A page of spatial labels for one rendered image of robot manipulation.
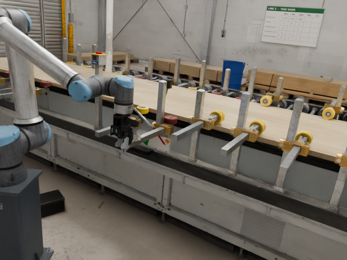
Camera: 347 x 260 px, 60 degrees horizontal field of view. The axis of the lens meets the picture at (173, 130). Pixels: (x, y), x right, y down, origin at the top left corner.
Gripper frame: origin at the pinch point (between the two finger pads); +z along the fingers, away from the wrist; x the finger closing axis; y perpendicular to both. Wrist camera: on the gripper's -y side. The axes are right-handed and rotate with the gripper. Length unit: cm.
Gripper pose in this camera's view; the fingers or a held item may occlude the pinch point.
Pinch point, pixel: (124, 149)
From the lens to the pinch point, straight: 154.6
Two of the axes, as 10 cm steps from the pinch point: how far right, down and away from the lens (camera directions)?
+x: 8.5, 2.5, -4.7
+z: -0.9, 9.4, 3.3
